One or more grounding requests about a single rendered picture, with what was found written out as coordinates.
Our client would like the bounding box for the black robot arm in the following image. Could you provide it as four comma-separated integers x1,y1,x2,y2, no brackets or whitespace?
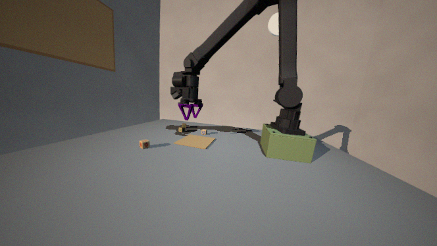
170,0,306,135

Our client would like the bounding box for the tan flat mat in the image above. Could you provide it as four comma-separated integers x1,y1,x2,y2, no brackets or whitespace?
174,134,215,149

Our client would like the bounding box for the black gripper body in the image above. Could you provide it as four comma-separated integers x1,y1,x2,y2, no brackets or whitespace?
178,87,203,105

